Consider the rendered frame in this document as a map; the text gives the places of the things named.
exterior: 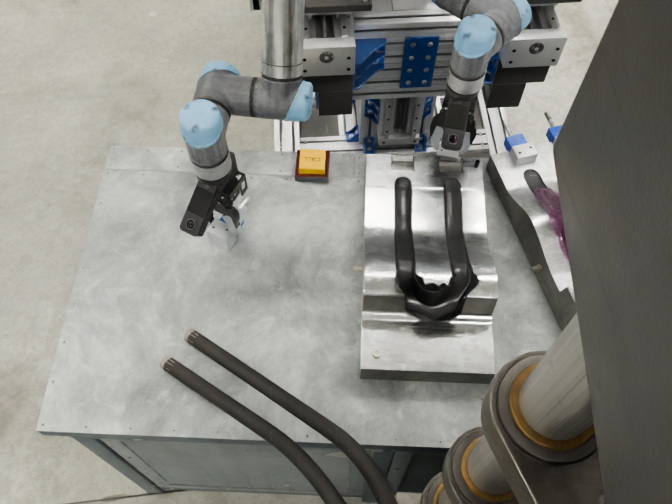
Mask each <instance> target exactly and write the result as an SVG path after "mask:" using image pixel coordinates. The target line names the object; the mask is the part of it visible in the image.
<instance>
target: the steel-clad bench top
mask: <svg viewBox="0 0 672 504"><path fill-rule="evenodd" d="M229 151H231V152H234V154H235V158H236V163H237V168H238V171H240V172H242V173H245V175H246V180H247V185H248V189H247V191H246V192H245V193H244V195H243V196H241V192H240V193H239V195H238V197H237V198H236V200H235V201H233V204H236V205H237V206H238V207H239V206H240V204H241V203H242V201H243V200H244V199H245V197H246V196H249V197H250V198H251V199H250V201H249V202H248V204H247V205H246V207H247V213H246V215H245V217H244V224H243V225H242V226H241V230H240V232H239V234H238V235H237V236H236V237H237V241H236V242H235V243H234V245H233V246H232V248H231V249H230V251H227V250H224V249H222V248H220V247H218V246H216V245H214V244H212V243H210V241H209V238H208V234H207V231H206V230H207V228H208V227H209V226H210V224H209V223H208V225H207V228H206V230H205V232H204V235H203V236H202V237H193V236H191V235H189V234H187V233H185V232H183V231H182V230H181V229H180V224H181V221H182V219H183V216H184V214H185V212H186V209H187V207H188V204H189V202H190V199H191V197H192V195H193V192H194V190H195V187H196V185H197V182H198V179H197V177H196V174H195V173H194V171H193V168H192V164H191V161H190V158H189V155H188V152H187V149H186V148H169V147H138V146H111V147H110V151H109V154H108V158H107V162H106V166H105V169H104V173H103V177H102V181H101V185H100V188H99V192H98V196H97V200H96V203H95V207H94V211H93V215H92V219H91V222H90V226H89V230H88V234H87V238H86V241H85V245H84V249H83V253H82V256H81V260H80V264H79V268H78V272H77V275H76V279H75V283H74V287H73V291H72V294H71V298H70V302H69V306H68V309H67V313H66V317H65V321H64V325H63V328H62V332H61V336H60V340H59V343H58V347H57V351H56V355H55V359H54V362H53V366H52V370H51V374H50V378H49V381H48V385H47V389H46V393H45V396H44V400H43V404H42V408H41V412H40V415H39V419H38V423H37V427H36V431H41V432H65V433H89V434H113V435H137V436H161V437H185V438H209V439H233V440H257V441H266V440H264V439H263V438H261V437H260V436H259V435H257V434H256V433H254V432H253V431H251V430H250V429H248V428H247V427H246V426H244V425H243V424H241V423H240V422H238V421H237V420H235V419H234V418H232V417H231V416H230V415H228V414H227V413H225V412H224V411H222V410H221V409H219V408H218V407H216V406H215V405H214V404H212V403H211V402H209V401H208V400H206V399H205V398H203V397H202V396H200V395H199V394H198V393H196V392H195V391H193V390H192V389H190V388H189V387H187V386H186V385H185V384H183V383H182V382H180V381H179V380H177V379H176V378H174V377H173V376H171V375H170V374H169V373H167V372H166V371H164V370H163V369H161V368H160V362H161V360H162V359H163V358H164V357H165V356H167V355H169V356H171V357H172V358H174V359H175V360H177V361H178V362H180V363H181V364H183V365H184V366H186V367H187V368H189V369H190V370H192V371H193V372H195V373H196V374H198V375H199V376H201V377H202V378H204V379H205V380H206V381H208V382H209V383H211V384H212V385H214V386H215V387H217V388H218V389H220V390H221V391H223V392H224V393H226V394H227V395H229V396H230V397H232V398H233V399H235V400H236V401H238V402H239V403H241V404H242V405H244V406H245V407H247V408H248V409H250V410H251V411H253V412H254V413H256V414H257V415H259V416H260V417H262V418H263V419H265V420H266V421H268V422H269V423H271V424H272V425H273V426H275V427H276V428H278V429H279V430H281V431H282V432H283V433H285V434H286V435H287V436H288V437H290V438H291V439H292V440H293V441H294V442H305V443H329V444H333V443H332V442H331V441H329V440H328V439H327V438H325V437H324V436H323V435H321V434H320V433H318V432H317V431H315V430H314V429H312V428H311V427H310V426H308V425H307V424H305V423H304V422H302V421H301V420H299V419H298V418H297V417H295V416H294V415H292V414H291V413H289V412H288V411H286V410H285V409H283V408H282V407H281V406H279V405H278V404H276V403H275V402H273V401H272V400H270V399H269V398H267V397H266V396H265V395H263V394H262V393H260V392H259V391H257V390H256V389H254V388H253V387H251V386H250V385H249V384H247V383H246V382H244V381H243V380H241V379H240V378H238V377H237V376H235V375H234V374H233V373H231V372H230V371H228V370H227V369H225V368H224V367H222V366H221V365H220V364H218V363H217V362H215V361H214V360H212V359H211V358H209V357H208V356H206V355H205V354H204V353H202V352H201V351H199V350H198V349H196V348H195V347H193V346H192V345H190V344H189V343H188V342H186V341H185V340H184V336H185V333H186V332H187V331H188V330H189V329H194V330H196V331H197V332H199V333H200V334H202V335H203V336H205V337H206V338H208V339H209V340H211V341H212V342H214V343H215V344H217V345H218V346H220V347H221V348H223V349H224V350H226V351H227V352H229V353H230V354H232V355H233V356H235V357H236V358H238V359H239V360H241V361H242V362H244V363H245V364H247V365H248V366H250V367H251V368H253V369H254V370H256V371H257V372H259V373H260V374H262V375H263V376H265V377H266V378H268V379H269V380H271V381H272V382H274V383H275V384H277V385H278V386H280V387H281V388H283V389H284V390H286V391H287V392H289V393H290V394H292V395H293V396H295V397H296V398H298V399H299V400H301V401H302V402H304V403H305V404H307V405H308V406H310V407H311V408H313V409H314V410H316V411H317V412H319V413H320V414H322V415H323V416H325V417H326V418H327V419H329V420H330V421H332V422H333V423H335V424H336V425H338V426H339V427H340V428H342V429H343V430H344V431H346V432H347V433H348V434H349V435H350V436H352V437H353V438H354V439H355V440H356V441H357V442H358V443H359V444H360V445H377V446H401V447H426V448H451V446H452V445H453V443H454V442H455V441H456V439H457V438H458V437H459V436H460V435H462V434H463V433H464V432H466V431H467V430H470V429H473V428H475V427H482V423H481V405H482V401H483V398H484V396H485V393H486V390H487V389H488V387H489V386H490V384H491V382H492V381H493V379H494V378H495V376H496V375H497V373H498V372H499V371H500V369H501V368H502V367H503V365H505V364H506V363H507V362H509V361H510V360H511V359H513V358H514V357H516V356H519V355H521V354H524V353H527V352H532V351H548V350H549V349H550V347H551V346H552V345H553V343H554V342H555V341H556V339H557V338H558V337H559V335H560V334H561V333H562V331H561V329H560V327H559V325H558V322H557V320H556V318H555V316H554V314H553V312H552V310H551V307H550V305H549V303H548V301H547V299H546V297H545V295H544V292H543V290H542V288H541V286H540V284H539V282H538V280H537V277H536V275H535V273H534V272H532V271H531V264H530V262H529V260H528V258H527V256H526V254H525V252H524V249H523V247H522V245H521V243H520V241H519V239H518V237H517V234H516V232H515V230H514V228H513V226H512V224H511V222H510V219H509V217H508V215H507V213H506V211H505V209H504V207H503V204H502V202H501V200H500V198H499V196H498V194H497V192H496V189H495V187H494V185H493V183H492V181H491V179H490V177H489V174H488V172H487V170H486V168H487V164H488V161H489V158H481V160H482V172H483V184H484V200H485V215H486V229H487V238H488V243H489V247H490V251H491V254H492V257H493V261H494V265H495V269H496V275H497V285H498V301H497V303H496V306H495V308H494V311H493V314H492V335H493V347H494V359H495V372H496V374H495V376H494V377H493V379H492V381H491V382H490V384H476V383H451V382H425V381H400V380H375V379H360V351H361V310H362V273H359V271H353V269H354V266H359V265H363V227H364V186H365V165H366V154H352V153H330V168H329V182H303V181H295V167H296V156H297V152H291V151H261V150H230V149H229ZM354 163H355V173H354Z"/></svg>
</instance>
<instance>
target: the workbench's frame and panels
mask: <svg viewBox="0 0 672 504"><path fill-rule="evenodd" d="M38 432H39V433H41V434H42V435H47V436H70V437H71V438H74V439H75V440H76V441H78V442H79V443H80V444H82V445H83V446H85V447H86V448H87V449H89V450H90V451H91V452H93V453H94V454H96V455H97V456H98V457H100V458H101V459H102V460H104V461H105V462H107V463H108V464H109V465H111V466H112V467H113V468H115V469H116V470H117V471H119V472H120V473H122V474H123V475H124V476H126V477H127V478H128V479H130V480H131V481H133V482H134V483H135V484H137V485H138V486H139V487H141V488H142V489H144V490H145V491H146V492H148V493H156V494H159V493H160V494H162V493H164V489H176V490H199V491H222V492H245V493H268V494H291V495H314V496H319V494H318V493H317V492H316V490H315V489H314V487H313V486H312V485H311V484H310V482H309V481H308V480H307V479H306V477H305V476H304V475H303V474H302V473H301V472H300V470H299V469H298V468H297V467H296V466H295V465H294V464H293V463H292V462H291V461H290V460H289V459H288V458H287V457H286V456H284V455H283V454H282V453H281V452H280V451H279V450H278V449H276V448H275V447H274V446H273V445H271V444H270V443H268V442H267V441H257V440H233V439H209V438H185V437H161V436H137V435H113V434H89V433H65V432H41V431H38ZM296 443H297V444H298V445H299V446H300V447H301V448H302V449H303V450H304V451H305V452H306V453H307V454H308V455H309V456H310V457H311V458H312V459H313V460H314V461H315V462H316V463H317V465H318V466H319V467H320V468H321V469H322V471H323V472H324V473H325V474H326V475H327V477H328V478H329V479H330V481H331V482H332V483H333V485H334V486H335V488H336V489H337V490H338V492H339V493H340V495H341V496H342V497H361V498H362V499H361V500H362V502H367V503H377V501H376V499H375V497H374V495H373V493H372V491H371V489H370V487H369V485H368V484H367V482H366V480H365V479H364V477H363V475H362V474H361V473H360V471H359V470H358V469H357V467H356V466H355V465H354V464H353V462H352V461H351V460H350V459H349V458H348V457H347V456H346V455H345V454H344V453H343V452H342V451H341V450H340V449H339V448H338V447H337V446H336V445H335V444H329V443H305V442H296ZM361 446H362V447H363V448H364V450H365V451H366V452H367V453H368V454H369V455H370V457H371V458H372V459H373V461H374V462H375V463H376V465H377V466H378V468H379V469H380V471H381V472H382V474H383V475H384V477H385V479H386V481H387V483H388V485H389V486H390V488H391V490H392V493H393V495H394V497H395V495H396V493H397V492H412V493H423V491H424V489H425V487H426V486H427V484H428V483H429V482H430V480H431V479H432V478H433V477H435V476H436V475H437V474H438V473H441V472H442V469H443V462H444V460H445V457H446V454H447V452H448V451H449V449H450V448H426V447H401V446H377V445H361Z"/></svg>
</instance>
